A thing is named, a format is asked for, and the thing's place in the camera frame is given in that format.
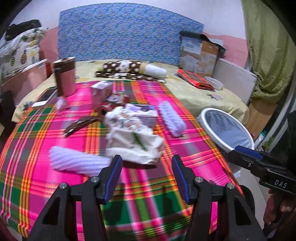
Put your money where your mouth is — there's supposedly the patterned paper cup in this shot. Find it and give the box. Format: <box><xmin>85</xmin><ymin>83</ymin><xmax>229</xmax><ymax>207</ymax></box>
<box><xmin>103</xmin><ymin>106</ymin><xmax>165</xmax><ymax>165</ymax></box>

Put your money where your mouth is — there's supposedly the purple milk carton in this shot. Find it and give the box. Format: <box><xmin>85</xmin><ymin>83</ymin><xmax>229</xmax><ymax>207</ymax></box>
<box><xmin>125</xmin><ymin>103</ymin><xmax>158</xmax><ymax>130</ymax></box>

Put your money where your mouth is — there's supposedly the red soda can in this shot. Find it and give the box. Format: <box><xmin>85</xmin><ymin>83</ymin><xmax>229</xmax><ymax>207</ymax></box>
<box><xmin>97</xmin><ymin>91</ymin><xmax>130</xmax><ymax>118</ymax></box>

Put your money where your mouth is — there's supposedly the pink brown milk carton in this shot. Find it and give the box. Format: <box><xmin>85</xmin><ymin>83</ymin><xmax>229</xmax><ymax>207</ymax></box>
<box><xmin>90</xmin><ymin>81</ymin><xmax>113</xmax><ymax>109</ymax></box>

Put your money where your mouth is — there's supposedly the white round trash bin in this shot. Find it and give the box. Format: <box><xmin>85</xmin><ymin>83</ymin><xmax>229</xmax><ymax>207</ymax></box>
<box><xmin>197</xmin><ymin>107</ymin><xmax>255</xmax><ymax>163</ymax></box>

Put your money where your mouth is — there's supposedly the person right hand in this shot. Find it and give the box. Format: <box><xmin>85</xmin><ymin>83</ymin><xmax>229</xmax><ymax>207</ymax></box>
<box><xmin>263</xmin><ymin>189</ymin><xmax>295</xmax><ymax>240</ymax></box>

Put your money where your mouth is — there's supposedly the small potted plant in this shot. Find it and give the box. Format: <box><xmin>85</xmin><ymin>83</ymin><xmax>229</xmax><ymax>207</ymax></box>
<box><xmin>261</xmin><ymin>137</ymin><xmax>274</xmax><ymax>152</ymax></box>

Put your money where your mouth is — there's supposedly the white teal bottle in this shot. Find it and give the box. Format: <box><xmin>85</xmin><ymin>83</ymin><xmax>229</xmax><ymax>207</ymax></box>
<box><xmin>254</xmin><ymin>131</ymin><xmax>267</xmax><ymax>149</ymax></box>

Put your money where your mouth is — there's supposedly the wooden board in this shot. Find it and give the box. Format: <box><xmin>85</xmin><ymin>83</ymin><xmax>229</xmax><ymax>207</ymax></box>
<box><xmin>245</xmin><ymin>98</ymin><xmax>277</xmax><ymax>138</ymax></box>

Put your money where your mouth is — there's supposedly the pink plaid tablecloth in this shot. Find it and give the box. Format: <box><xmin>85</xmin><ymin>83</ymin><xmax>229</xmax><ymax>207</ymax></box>
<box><xmin>1</xmin><ymin>80</ymin><xmax>236</xmax><ymax>240</ymax></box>

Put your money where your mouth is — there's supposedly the yellow bed sheet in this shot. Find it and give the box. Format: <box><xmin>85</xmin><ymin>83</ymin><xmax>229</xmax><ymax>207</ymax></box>
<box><xmin>11</xmin><ymin>62</ymin><xmax>249</xmax><ymax>125</ymax></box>

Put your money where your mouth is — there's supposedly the white plastic bowl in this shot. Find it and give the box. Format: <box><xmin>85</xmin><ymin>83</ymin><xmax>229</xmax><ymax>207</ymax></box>
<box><xmin>205</xmin><ymin>76</ymin><xmax>223</xmax><ymax>90</ymax></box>

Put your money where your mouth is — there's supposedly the folded red plaid cloth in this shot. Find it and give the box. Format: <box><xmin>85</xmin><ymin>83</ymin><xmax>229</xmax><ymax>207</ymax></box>
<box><xmin>177</xmin><ymin>69</ymin><xmax>215</xmax><ymax>91</ymax></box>

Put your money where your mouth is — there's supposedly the white smartphone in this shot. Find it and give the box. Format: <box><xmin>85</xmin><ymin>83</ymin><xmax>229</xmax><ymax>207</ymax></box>
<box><xmin>32</xmin><ymin>87</ymin><xmax>57</xmax><ymax>109</ymax></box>

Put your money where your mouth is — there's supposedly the green curtain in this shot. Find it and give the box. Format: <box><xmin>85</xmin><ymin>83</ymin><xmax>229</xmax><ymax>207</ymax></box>
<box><xmin>241</xmin><ymin>1</ymin><xmax>295</xmax><ymax>103</ymax></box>

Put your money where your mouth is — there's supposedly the brown polka dot blanket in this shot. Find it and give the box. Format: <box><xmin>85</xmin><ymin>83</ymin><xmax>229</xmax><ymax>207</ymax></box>
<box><xmin>94</xmin><ymin>60</ymin><xmax>167</xmax><ymax>82</ymax></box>

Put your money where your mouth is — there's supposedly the cardboard bedding box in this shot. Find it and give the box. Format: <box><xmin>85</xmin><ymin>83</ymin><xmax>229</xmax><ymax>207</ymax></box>
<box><xmin>179</xmin><ymin>31</ymin><xmax>226</xmax><ymax>77</ymax></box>

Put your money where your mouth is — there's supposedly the pink brown tumbler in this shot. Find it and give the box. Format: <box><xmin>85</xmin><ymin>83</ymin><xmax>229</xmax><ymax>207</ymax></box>
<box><xmin>53</xmin><ymin>57</ymin><xmax>76</xmax><ymax>97</ymax></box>

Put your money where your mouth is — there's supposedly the pink storage box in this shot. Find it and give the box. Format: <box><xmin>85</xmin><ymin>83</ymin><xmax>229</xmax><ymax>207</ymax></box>
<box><xmin>1</xmin><ymin>59</ymin><xmax>48</xmax><ymax>105</ymax></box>

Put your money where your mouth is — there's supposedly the blue floral headboard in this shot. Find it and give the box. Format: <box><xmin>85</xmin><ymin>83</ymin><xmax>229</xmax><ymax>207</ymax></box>
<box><xmin>58</xmin><ymin>3</ymin><xmax>204</xmax><ymax>66</ymax></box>

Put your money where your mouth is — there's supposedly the pineapple print bedding bundle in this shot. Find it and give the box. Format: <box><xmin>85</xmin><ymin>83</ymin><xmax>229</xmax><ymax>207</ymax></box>
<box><xmin>1</xmin><ymin>27</ymin><xmax>48</xmax><ymax>83</ymax></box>

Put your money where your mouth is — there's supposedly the black clothing on bundle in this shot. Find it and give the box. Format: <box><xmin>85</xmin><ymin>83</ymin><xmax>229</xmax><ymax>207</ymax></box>
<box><xmin>5</xmin><ymin>20</ymin><xmax>42</xmax><ymax>41</ymax></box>

